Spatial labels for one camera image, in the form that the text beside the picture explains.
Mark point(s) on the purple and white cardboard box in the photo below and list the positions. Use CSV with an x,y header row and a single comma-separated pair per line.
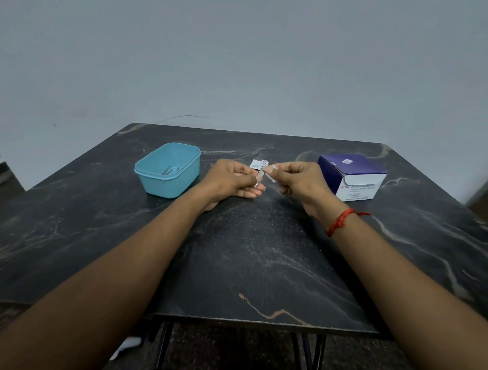
x,y
352,175

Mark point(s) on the person's left hand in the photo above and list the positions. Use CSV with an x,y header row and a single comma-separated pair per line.
x,y
225,179

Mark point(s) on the person's left thumb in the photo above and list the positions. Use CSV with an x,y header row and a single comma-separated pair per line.
x,y
246,170

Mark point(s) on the person's right forearm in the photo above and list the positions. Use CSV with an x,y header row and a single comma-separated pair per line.
x,y
404,282

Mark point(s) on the black metal table frame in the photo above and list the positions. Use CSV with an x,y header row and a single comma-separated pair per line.
x,y
305,348

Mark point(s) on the person's left forearm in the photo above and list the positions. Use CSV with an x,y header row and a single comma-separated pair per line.
x,y
114,278

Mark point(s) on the person's right thumb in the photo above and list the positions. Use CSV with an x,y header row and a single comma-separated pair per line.
x,y
275,177

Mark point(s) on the white object on floor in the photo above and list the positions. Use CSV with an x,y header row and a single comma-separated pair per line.
x,y
127,347

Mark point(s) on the person's right hand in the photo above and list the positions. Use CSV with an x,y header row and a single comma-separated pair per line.
x,y
305,185

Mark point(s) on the light blue plastic container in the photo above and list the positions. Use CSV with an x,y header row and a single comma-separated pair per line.
x,y
167,171

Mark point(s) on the small packet in container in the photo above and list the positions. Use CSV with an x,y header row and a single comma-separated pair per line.
x,y
169,170

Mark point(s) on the small white foil packet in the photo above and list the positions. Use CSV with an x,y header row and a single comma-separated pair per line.
x,y
258,167

